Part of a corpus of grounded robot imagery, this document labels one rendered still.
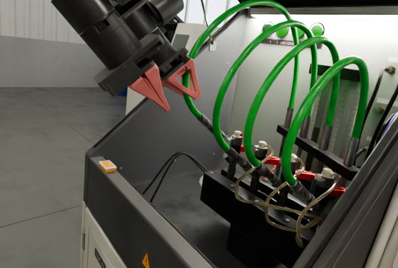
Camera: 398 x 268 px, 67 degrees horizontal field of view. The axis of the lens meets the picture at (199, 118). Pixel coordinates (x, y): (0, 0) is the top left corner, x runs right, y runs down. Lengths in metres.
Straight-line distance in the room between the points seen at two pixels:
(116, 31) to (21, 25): 6.73
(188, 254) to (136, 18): 0.43
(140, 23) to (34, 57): 6.64
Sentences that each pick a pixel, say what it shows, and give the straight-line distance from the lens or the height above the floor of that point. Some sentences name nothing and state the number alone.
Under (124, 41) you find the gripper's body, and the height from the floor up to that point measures 1.29.
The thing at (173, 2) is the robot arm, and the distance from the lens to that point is 0.62.
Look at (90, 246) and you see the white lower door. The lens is 1.00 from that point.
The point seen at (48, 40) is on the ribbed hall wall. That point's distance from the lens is 7.25.
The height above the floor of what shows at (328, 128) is 1.15.
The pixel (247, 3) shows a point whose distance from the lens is 0.70.
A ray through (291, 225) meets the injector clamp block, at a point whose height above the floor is 0.98.
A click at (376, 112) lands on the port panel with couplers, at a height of 1.20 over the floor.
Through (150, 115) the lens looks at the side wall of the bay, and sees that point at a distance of 0.95.
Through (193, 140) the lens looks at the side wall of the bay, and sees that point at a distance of 1.08.
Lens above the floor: 1.30
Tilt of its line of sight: 14 degrees down
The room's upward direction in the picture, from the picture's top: 8 degrees clockwise
